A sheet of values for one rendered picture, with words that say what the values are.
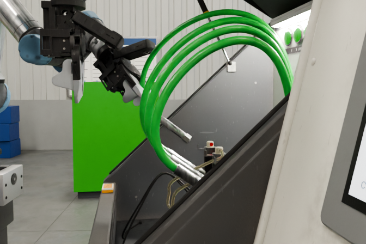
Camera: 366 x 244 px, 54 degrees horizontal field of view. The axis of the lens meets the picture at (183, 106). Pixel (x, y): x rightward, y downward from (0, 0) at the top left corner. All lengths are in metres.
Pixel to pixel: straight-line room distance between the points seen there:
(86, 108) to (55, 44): 3.34
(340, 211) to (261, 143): 0.17
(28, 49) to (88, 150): 3.23
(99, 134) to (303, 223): 3.80
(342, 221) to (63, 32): 0.62
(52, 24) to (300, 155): 0.57
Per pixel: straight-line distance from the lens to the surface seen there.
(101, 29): 0.78
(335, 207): 0.36
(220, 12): 0.90
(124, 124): 4.11
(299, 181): 0.42
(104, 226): 0.80
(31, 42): 0.99
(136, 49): 0.97
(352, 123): 0.35
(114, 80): 0.97
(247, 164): 0.48
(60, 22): 0.81
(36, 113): 7.79
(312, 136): 0.41
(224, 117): 1.15
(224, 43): 0.57
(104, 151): 4.15
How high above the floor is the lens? 1.23
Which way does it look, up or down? 3 degrees down
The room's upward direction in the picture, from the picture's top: straight up
